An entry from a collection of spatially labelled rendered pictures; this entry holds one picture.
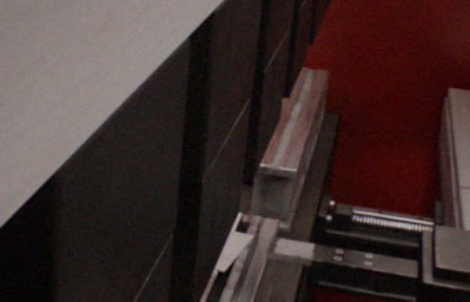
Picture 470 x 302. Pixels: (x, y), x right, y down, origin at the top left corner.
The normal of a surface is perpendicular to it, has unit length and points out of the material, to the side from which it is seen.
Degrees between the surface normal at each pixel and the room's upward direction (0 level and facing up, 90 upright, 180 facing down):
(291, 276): 0
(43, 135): 90
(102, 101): 90
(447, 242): 0
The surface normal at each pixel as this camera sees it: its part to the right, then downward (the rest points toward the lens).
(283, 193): -0.17, 0.33
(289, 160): 0.10, -0.93
